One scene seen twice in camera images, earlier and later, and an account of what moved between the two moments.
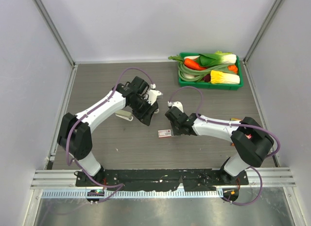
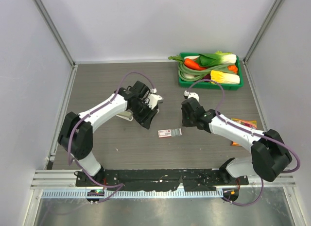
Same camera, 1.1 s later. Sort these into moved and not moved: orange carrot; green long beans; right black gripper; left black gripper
Moved: right black gripper
Not moved: left black gripper; green long beans; orange carrot
